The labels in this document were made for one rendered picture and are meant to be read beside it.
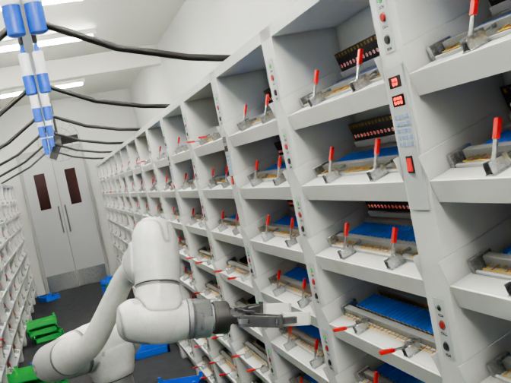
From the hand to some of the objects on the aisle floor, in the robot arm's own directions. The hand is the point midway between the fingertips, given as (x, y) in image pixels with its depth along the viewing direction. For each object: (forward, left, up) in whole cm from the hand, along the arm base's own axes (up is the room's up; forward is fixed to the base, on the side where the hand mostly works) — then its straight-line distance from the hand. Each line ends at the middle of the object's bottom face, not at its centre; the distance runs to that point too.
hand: (295, 313), depth 162 cm
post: (+40, -24, -105) cm, 115 cm away
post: (-9, +107, -108) cm, 152 cm away
